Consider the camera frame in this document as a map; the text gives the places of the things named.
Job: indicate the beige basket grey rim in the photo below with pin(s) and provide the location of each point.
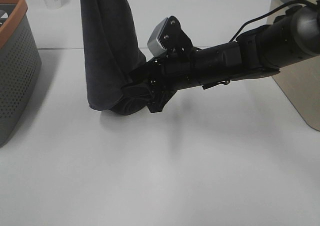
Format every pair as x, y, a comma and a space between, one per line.
300, 83

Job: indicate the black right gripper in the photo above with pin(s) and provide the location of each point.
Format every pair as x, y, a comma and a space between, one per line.
183, 66

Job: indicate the dark grey towel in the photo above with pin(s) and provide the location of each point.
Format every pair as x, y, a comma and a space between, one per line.
110, 52

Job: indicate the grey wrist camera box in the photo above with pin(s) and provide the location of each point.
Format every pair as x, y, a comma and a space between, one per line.
157, 43

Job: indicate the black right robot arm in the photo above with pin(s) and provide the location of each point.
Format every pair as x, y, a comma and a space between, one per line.
262, 52

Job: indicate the grey perforated basket orange rim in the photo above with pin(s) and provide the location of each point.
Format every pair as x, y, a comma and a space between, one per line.
20, 64

